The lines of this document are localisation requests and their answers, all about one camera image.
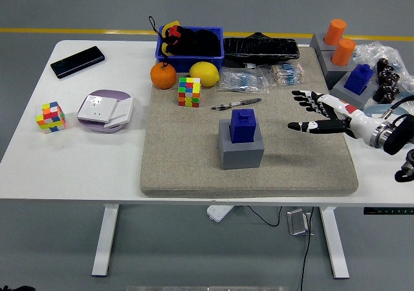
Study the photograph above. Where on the orange fruit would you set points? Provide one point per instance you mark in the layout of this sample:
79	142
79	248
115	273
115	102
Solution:
163	76

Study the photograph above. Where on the light blue plate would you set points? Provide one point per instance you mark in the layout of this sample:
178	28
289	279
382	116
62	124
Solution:
375	110

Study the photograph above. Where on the dark brown small cylinder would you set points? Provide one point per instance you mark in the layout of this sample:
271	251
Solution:
394	92
385	77
385	89
395	78
383	65
390	70

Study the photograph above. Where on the blue seal with square knob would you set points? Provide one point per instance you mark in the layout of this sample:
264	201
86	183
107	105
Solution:
242	126
359	79

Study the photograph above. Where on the grey square seal holder block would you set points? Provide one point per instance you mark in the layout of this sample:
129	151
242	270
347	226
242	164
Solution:
359	99
241	156

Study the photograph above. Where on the white usb plug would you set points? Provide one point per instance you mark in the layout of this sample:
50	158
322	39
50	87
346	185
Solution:
250	66

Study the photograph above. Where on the black round pad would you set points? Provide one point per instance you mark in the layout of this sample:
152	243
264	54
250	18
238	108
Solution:
208	42

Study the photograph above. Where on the white wall socket panel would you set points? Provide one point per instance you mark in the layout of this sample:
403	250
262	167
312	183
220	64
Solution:
97	108

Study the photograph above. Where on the black keyboard in plastic wrap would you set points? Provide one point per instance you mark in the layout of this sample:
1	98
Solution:
258	50

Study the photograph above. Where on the scrambled rubik's cube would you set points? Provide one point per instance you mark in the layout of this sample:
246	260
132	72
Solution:
189	92
51	118

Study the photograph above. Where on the black smartphone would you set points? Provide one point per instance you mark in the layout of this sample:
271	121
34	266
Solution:
77	61

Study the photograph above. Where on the yellow lemon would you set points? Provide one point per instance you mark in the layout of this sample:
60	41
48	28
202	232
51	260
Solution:
204	74

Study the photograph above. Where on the black pouch with yellow trim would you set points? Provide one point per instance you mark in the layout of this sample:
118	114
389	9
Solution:
184	42

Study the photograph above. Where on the crumpled clear plastic bag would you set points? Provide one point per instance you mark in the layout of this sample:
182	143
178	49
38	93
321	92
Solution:
372	50

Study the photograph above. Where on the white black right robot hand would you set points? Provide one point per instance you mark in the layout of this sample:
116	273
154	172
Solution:
355	119

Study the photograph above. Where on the black table height controller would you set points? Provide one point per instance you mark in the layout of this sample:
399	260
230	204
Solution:
388	211

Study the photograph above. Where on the silver black pen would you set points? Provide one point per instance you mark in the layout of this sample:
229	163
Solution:
237	103

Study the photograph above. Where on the clear bag of resistors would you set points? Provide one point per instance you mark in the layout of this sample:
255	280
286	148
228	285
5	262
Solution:
288	72
242	81

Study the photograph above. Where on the blue plastic bin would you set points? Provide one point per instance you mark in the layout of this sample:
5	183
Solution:
194	63

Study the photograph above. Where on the orange cylinder seal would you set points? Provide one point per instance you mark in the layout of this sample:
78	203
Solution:
344	51
336	32

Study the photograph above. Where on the silver metal bracket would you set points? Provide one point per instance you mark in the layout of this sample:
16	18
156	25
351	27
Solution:
297	223

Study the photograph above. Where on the purple plate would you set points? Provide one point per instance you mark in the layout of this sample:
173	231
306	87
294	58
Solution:
106	93

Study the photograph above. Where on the white table leg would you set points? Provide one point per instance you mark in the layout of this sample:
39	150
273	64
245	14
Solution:
334	245
105	239

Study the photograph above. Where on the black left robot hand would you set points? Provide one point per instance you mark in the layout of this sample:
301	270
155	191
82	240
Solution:
16	288

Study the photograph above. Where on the white power strip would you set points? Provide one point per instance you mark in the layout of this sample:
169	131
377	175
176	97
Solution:
218	212

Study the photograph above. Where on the white wall switch panel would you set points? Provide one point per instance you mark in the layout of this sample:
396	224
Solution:
124	110

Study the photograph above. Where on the grey-brown fabric mat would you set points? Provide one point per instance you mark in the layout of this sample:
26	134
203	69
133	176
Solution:
181	161

